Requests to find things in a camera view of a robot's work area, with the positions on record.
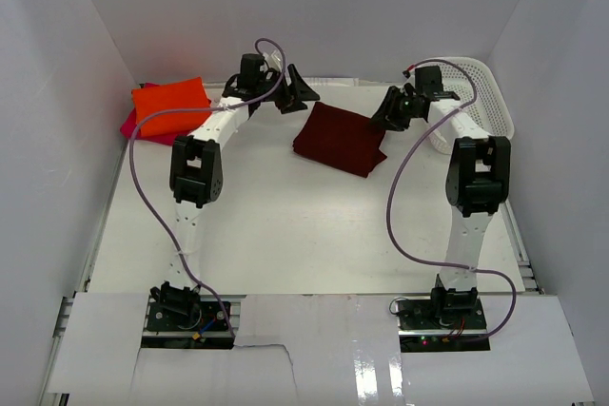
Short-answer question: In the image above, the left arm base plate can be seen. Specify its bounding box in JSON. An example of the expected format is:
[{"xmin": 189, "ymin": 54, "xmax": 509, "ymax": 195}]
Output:
[{"xmin": 141, "ymin": 299, "xmax": 237, "ymax": 350}]

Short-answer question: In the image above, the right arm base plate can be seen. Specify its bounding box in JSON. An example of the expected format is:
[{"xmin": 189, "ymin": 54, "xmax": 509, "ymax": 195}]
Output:
[{"xmin": 388, "ymin": 297, "xmax": 491, "ymax": 354}]

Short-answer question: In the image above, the dark red t shirt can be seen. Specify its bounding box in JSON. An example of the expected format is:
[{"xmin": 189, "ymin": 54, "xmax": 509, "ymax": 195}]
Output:
[{"xmin": 292, "ymin": 102, "xmax": 387, "ymax": 178}]

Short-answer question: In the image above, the folded orange t shirt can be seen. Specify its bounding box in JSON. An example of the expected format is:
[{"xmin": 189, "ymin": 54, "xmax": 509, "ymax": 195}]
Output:
[{"xmin": 131, "ymin": 77, "xmax": 211, "ymax": 138}]

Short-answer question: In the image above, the white perforated plastic basket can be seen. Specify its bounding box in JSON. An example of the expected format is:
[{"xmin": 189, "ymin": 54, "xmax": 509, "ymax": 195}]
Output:
[{"xmin": 439, "ymin": 57, "xmax": 515, "ymax": 140}]

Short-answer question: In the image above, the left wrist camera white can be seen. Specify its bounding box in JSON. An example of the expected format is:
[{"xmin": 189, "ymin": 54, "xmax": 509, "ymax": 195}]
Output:
[{"xmin": 263, "ymin": 49, "xmax": 284, "ymax": 72}]

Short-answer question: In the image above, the folded pink t shirt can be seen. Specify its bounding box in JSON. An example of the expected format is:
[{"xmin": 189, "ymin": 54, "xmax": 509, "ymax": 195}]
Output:
[{"xmin": 119, "ymin": 83, "xmax": 189, "ymax": 146}]

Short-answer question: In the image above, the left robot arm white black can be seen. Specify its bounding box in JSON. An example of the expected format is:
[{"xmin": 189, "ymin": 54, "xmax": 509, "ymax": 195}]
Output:
[{"xmin": 151, "ymin": 52, "xmax": 320, "ymax": 330}]

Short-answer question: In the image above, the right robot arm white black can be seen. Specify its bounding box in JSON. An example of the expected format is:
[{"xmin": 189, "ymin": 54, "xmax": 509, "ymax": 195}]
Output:
[{"xmin": 371, "ymin": 59, "xmax": 511, "ymax": 331}]

